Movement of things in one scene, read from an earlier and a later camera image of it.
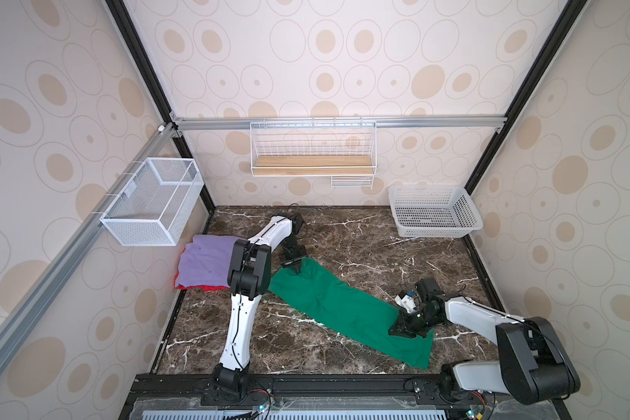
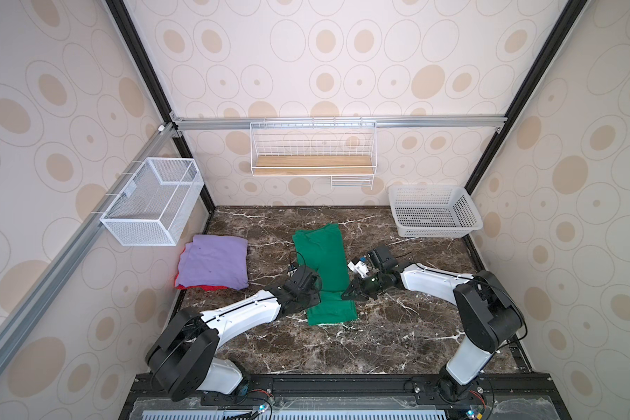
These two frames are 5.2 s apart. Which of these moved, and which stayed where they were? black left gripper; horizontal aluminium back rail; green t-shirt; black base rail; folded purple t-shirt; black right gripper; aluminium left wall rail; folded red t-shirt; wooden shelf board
Moved: black left gripper; green t-shirt; black right gripper
Stayed: aluminium left wall rail; folded red t-shirt; folded purple t-shirt; wooden shelf board; black base rail; horizontal aluminium back rail
